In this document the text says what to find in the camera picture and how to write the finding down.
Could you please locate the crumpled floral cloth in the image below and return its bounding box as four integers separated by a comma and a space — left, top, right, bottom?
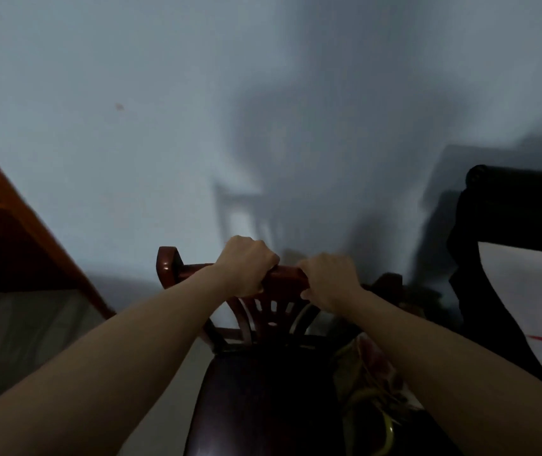
330, 334, 426, 456

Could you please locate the person's right hand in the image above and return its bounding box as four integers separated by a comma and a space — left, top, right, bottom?
297, 253, 367, 315

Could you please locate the white bedsheet with red print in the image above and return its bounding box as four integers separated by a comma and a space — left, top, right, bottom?
477, 242, 542, 404

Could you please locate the person's left hand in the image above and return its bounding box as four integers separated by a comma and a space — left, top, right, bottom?
213, 235, 280, 300

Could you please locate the brown wooden furniture panel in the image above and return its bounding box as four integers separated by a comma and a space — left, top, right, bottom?
0, 130, 116, 320

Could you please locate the dark red wooden chair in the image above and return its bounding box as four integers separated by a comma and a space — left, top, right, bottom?
156, 246, 405, 456

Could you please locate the person's right forearm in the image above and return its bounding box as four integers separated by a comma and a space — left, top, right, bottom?
337, 287, 542, 456

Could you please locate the person's left forearm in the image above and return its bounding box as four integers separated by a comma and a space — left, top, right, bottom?
0, 264, 233, 456

